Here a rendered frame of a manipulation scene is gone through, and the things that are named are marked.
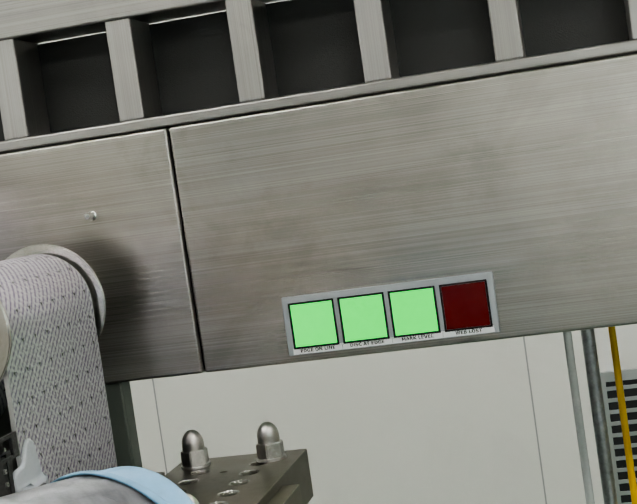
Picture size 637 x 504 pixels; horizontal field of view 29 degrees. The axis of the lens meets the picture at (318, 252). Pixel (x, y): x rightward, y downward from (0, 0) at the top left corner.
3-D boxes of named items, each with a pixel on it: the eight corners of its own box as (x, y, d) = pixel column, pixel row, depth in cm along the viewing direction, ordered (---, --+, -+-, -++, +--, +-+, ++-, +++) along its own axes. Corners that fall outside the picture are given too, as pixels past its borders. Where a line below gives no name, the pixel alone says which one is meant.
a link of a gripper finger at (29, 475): (60, 426, 125) (18, 448, 116) (69, 484, 125) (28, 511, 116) (32, 429, 125) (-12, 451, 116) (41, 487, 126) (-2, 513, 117)
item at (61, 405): (32, 563, 123) (3, 377, 122) (118, 498, 146) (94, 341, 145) (37, 563, 123) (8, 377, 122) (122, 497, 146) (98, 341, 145)
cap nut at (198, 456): (177, 471, 151) (171, 434, 150) (186, 463, 154) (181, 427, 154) (206, 468, 150) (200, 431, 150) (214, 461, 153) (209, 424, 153)
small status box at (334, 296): (289, 356, 148) (280, 298, 148) (290, 355, 149) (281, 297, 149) (500, 332, 143) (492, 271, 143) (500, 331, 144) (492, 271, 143)
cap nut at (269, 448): (253, 464, 149) (247, 426, 148) (260, 456, 152) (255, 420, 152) (282, 461, 148) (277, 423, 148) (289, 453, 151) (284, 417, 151)
